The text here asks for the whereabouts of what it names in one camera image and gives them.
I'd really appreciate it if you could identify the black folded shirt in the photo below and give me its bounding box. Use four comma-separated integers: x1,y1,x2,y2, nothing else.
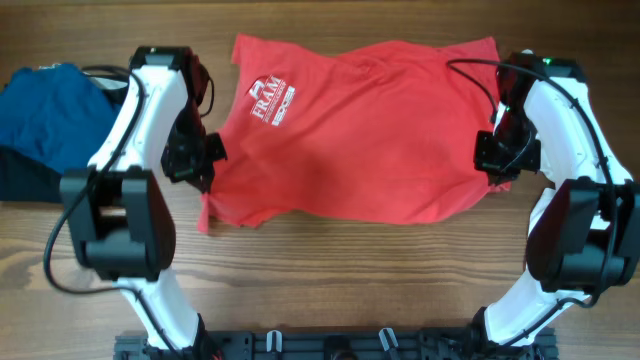
1,146,61,203

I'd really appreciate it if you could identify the white crumpled shirt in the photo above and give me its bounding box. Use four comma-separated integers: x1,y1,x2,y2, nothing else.
522,75,556,234

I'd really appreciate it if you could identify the blue folded shirt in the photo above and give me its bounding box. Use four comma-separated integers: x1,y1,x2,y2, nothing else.
1,64,121,174

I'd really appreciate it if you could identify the white folded cloth under blue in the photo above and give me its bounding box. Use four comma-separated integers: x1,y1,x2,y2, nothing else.
38,62,130,92

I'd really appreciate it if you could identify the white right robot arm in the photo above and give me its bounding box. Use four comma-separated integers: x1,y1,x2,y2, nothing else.
474,52,639,352

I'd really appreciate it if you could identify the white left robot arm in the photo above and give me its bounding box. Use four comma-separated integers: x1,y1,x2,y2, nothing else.
43,46,227,359

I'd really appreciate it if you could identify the red t-shirt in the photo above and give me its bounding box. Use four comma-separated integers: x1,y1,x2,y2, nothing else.
198,34,499,232

